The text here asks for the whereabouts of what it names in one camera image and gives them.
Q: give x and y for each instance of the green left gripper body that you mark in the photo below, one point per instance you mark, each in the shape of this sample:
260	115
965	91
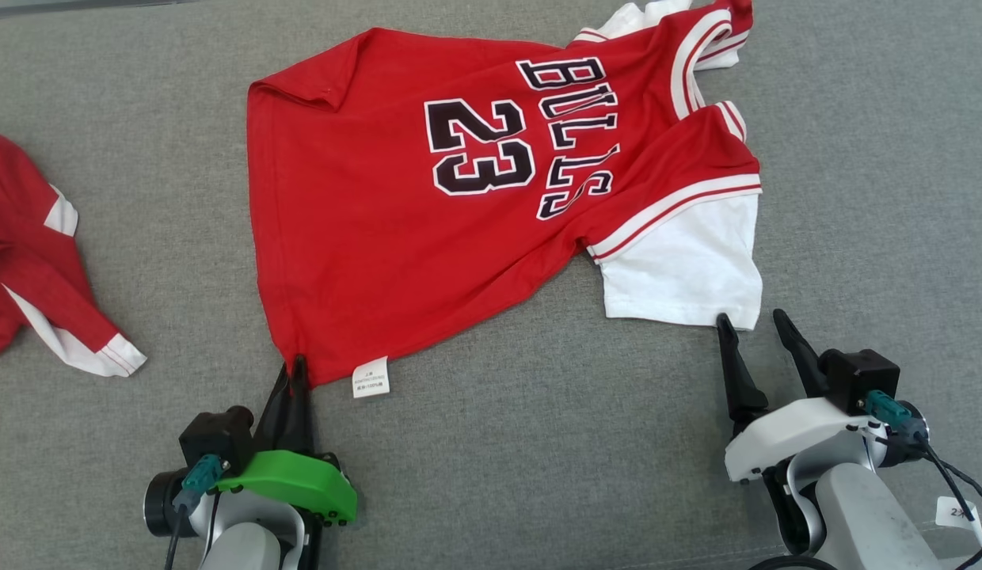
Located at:
301	479

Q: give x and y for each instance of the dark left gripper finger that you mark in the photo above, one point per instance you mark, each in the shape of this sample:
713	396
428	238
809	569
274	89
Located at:
274	427
301	412

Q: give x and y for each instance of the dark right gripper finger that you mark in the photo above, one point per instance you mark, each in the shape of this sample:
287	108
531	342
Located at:
804	360
740	388

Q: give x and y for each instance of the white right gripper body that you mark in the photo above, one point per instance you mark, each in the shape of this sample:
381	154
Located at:
792	431

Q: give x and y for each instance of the red Bulls 23 jersey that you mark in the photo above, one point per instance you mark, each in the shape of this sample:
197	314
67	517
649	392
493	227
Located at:
364	237

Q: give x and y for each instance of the red shorts white stripes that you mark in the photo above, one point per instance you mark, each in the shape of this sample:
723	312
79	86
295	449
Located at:
32	261

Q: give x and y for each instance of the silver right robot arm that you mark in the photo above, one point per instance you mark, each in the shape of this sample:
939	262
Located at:
863	522

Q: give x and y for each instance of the small white paper label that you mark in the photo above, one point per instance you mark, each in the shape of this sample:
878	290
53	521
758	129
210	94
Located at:
954	513

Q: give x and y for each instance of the grey fabric sofa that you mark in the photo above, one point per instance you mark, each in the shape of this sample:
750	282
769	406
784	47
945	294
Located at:
538	443

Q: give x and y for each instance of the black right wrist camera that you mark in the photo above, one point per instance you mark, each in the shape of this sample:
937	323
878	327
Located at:
855	376

